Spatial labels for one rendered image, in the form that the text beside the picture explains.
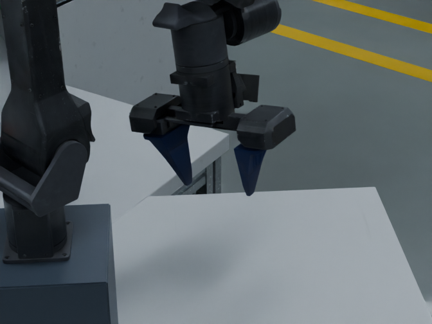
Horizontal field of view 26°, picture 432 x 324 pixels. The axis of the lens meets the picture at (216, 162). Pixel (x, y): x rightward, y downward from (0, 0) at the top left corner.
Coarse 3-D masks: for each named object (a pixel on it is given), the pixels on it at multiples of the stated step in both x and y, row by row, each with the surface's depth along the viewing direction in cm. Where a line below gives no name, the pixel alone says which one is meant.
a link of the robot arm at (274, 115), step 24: (192, 72) 98; (216, 72) 98; (168, 96) 107; (192, 96) 99; (216, 96) 99; (144, 120) 104; (192, 120) 101; (216, 120) 100; (240, 120) 98; (264, 120) 97; (288, 120) 99; (264, 144) 96
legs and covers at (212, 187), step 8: (216, 160) 156; (208, 168) 154; (216, 168) 156; (200, 176) 154; (208, 176) 155; (216, 176) 157; (192, 184) 152; (200, 184) 154; (208, 184) 156; (216, 184) 158; (176, 192) 148; (184, 192) 150; (192, 192) 152; (200, 192) 157; (208, 192) 156; (216, 192) 159
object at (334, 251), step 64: (256, 192) 139; (320, 192) 139; (128, 256) 125; (192, 256) 125; (256, 256) 125; (320, 256) 125; (384, 256) 125; (128, 320) 114; (192, 320) 114; (256, 320) 114; (320, 320) 114; (384, 320) 114
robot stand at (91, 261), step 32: (0, 224) 96; (96, 224) 96; (0, 256) 91; (96, 256) 91; (0, 288) 87; (32, 288) 87; (64, 288) 88; (96, 288) 88; (0, 320) 89; (32, 320) 89; (64, 320) 89; (96, 320) 90
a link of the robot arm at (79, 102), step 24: (0, 0) 82; (24, 0) 79; (48, 0) 81; (24, 24) 80; (48, 24) 82; (24, 48) 82; (48, 48) 83; (24, 72) 83; (48, 72) 84; (24, 96) 85; (48, 96) 85; (72, 96) 88; (24, 120) 86; (48, 120) 84; (72, 120) 86; (24, 144) 86; (48, 144) 85
